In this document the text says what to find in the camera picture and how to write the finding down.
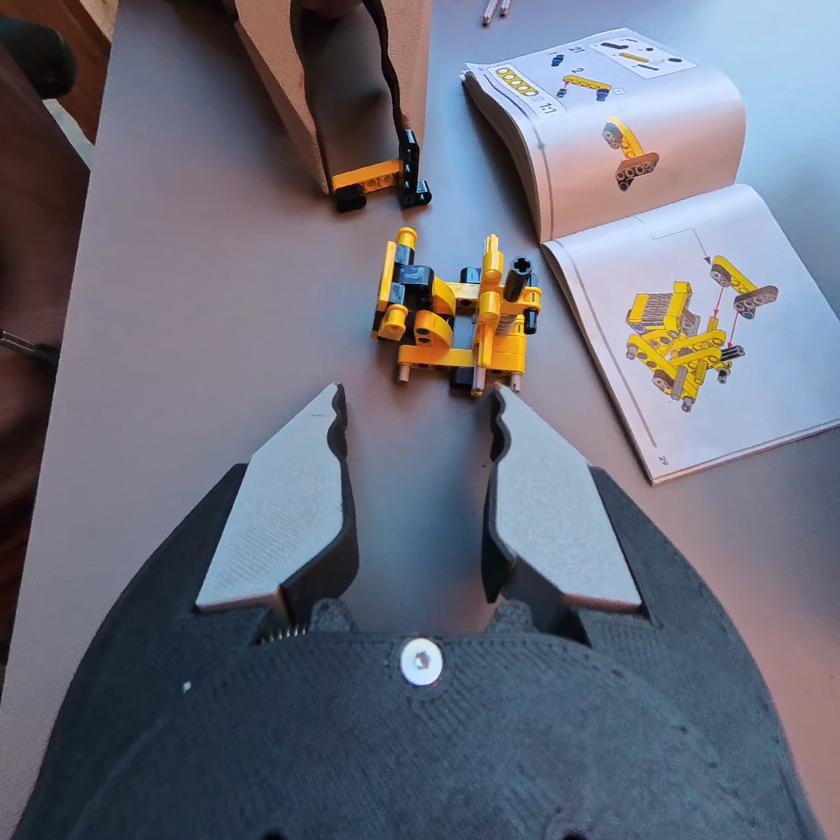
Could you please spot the lego instruction booklet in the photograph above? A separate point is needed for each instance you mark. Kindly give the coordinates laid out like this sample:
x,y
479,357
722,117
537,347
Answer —
x,y
656,197

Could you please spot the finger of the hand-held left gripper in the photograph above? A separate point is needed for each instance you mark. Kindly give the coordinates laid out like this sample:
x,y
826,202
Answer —
x,y
275,72
413,59

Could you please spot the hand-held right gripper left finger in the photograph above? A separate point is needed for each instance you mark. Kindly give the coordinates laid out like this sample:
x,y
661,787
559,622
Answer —
x,y
282,505

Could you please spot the small yellow black lego assembly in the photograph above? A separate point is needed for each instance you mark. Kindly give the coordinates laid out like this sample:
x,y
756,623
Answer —
x,y
374,180

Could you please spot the metal chair lever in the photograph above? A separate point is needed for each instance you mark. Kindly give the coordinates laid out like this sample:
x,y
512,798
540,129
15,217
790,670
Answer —
x,y
26,348

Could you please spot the yellow and black lego model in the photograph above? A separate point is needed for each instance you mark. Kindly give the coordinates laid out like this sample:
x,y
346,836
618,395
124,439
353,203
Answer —
x,y
459,315

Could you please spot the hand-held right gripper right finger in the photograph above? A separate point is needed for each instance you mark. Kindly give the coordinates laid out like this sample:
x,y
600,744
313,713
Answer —
x,y
558,518

